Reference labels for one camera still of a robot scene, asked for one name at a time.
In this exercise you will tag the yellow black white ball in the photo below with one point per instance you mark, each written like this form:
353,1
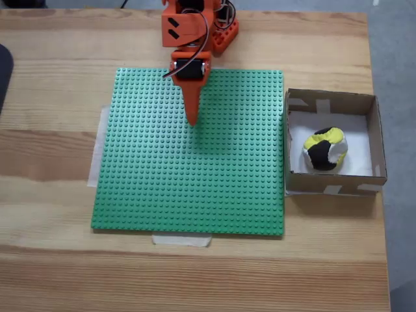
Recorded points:
320,156

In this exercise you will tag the brown cardboard box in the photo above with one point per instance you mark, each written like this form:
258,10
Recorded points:
305,183

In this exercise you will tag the green studded baseplate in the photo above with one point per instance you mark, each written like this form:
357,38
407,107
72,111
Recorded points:
227,162

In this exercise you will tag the masking tape strip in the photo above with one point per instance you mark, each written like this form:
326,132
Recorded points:
96,156
182,241

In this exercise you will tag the white paper sheet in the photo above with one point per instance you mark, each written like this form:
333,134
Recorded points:
357,130

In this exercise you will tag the black rounded object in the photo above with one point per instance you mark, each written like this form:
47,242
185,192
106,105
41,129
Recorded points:
4,74

